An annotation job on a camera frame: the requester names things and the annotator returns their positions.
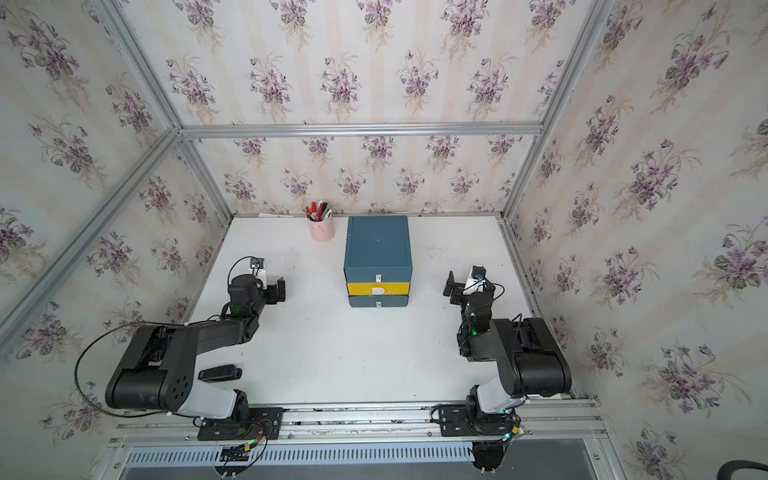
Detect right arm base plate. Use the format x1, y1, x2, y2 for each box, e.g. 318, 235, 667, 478
429, 404, 521, 439

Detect black object on table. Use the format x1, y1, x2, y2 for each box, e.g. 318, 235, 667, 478
198, 364, 243, 383

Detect yellow drawer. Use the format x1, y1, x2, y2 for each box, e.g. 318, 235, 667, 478
347, 282, 411, 296

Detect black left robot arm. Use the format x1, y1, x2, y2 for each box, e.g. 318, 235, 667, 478
105, 274, 286, 421

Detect teal top drawer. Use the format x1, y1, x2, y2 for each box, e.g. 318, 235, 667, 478
345, 268, 412, 283

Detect aluminium mounting rail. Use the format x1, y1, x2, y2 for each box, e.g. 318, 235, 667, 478
107, 397, 608, 447

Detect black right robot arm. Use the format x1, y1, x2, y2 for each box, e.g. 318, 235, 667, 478
443, 266, 572, 416

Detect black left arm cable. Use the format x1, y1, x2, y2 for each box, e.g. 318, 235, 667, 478
73, 320, 181, 419

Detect pink pen cup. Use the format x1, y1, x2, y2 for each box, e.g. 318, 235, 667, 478
309, 216, 335, 243

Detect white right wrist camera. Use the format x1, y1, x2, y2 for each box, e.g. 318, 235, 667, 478
462, 265, 486, 295

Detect teal drawer cabinet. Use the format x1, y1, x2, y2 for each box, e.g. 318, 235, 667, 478
343, 215, 413, 277

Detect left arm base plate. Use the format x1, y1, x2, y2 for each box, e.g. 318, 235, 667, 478
197, 407, 285, 442

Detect red pens in cup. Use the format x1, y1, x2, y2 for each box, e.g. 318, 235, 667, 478
304, 200, 332, 222

